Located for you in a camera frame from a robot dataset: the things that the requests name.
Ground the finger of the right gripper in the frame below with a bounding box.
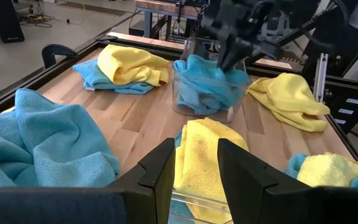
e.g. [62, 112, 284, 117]
[218, 34, 234, 69]
[230, 39, 254, 70]

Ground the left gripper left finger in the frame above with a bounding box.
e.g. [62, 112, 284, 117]
[106, 138, 177, 224]

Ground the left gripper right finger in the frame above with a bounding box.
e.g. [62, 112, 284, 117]
[217, 138, 319, 224]

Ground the clear plastic basket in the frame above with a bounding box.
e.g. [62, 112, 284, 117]
[171, 37, 250, 124]
[168, 189, 234, 224]

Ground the grey-legged workbench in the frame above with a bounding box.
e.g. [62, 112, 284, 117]
[128, 0, 217, 43]

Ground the black table clamp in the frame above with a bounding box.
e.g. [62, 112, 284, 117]
[41, 43, 78, 70]

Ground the black cabinet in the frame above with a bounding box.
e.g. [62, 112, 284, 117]
[0, 0, 25, 44]

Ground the yellow black cable bundle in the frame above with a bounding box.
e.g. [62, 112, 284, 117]
[19, 14, 54, 29]

